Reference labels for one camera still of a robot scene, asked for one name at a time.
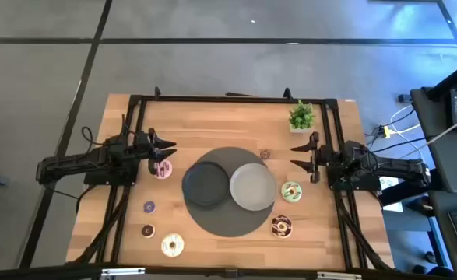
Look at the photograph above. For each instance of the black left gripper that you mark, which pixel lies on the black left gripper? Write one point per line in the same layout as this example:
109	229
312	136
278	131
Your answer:
152	149

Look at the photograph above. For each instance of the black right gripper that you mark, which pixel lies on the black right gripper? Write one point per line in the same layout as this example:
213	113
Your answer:
321	156

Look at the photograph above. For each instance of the pink frosted donut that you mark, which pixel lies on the pink frosted donut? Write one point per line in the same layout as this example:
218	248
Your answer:
167	174

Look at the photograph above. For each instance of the small brown donut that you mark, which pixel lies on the small brown donut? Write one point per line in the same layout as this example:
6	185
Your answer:
262	156

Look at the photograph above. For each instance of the mint green frosted donut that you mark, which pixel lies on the mint green frosted donut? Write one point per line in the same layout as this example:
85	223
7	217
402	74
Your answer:
285	197

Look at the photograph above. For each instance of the small purple donut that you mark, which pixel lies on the small purple donut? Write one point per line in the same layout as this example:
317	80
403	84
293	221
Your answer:
146	208

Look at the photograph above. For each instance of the large white frosted donut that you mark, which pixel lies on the large white frosted donut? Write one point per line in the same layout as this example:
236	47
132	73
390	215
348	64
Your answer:
166	250

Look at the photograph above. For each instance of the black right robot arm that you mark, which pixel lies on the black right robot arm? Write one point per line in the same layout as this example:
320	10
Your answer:
399	169

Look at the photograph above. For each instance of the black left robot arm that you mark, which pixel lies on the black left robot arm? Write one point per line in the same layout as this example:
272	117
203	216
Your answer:
76	161

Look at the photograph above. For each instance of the green plant in white pot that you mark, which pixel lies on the green plant in white pot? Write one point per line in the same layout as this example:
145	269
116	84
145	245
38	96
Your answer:
301	116

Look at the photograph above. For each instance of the black round plate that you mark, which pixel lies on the black round plate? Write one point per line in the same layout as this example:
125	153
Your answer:
206	184

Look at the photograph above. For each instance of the grey round plate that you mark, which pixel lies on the grey round plate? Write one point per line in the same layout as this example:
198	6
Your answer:
253	186

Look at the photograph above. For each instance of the large chocolate sprinkled donut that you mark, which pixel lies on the large chocolate sprinkled donut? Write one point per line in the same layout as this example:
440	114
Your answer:
275	231

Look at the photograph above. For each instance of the small chocolate donut pale rim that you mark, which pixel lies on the small chocolate donut pale rim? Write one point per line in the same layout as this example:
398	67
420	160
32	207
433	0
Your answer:
145	229

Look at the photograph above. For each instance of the yellow plug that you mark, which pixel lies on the yellow plug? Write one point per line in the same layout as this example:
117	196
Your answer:
387	132

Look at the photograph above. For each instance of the white paper label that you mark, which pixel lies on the white paper label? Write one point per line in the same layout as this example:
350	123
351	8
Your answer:
387	183

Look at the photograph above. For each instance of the round dark grey woven placemat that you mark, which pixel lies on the round dark grey woven placemat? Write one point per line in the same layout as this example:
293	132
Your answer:
228	221

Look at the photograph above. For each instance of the black power adapter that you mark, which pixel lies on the black power adapter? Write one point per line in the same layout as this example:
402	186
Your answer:
404	98

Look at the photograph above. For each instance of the black side desk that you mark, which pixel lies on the black side desk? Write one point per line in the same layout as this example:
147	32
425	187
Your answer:
434	155

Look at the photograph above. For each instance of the grey thin rod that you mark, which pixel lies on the grey thin rod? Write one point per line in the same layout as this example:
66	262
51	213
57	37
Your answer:
450	130

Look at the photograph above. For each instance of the grey side desk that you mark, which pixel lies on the grey side desk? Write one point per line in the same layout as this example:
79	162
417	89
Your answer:
442	233

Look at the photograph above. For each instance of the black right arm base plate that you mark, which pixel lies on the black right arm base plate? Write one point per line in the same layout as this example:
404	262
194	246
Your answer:
368	186

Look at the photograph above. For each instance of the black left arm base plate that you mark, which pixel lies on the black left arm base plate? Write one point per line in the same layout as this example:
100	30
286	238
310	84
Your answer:
95	179

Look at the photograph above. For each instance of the black aluminium table frame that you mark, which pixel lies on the black aluminium table frame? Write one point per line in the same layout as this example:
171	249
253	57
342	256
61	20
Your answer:
232	99

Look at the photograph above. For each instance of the silver metal bracket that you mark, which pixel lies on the silver metal bracket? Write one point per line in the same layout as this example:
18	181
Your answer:
123	271
339	276

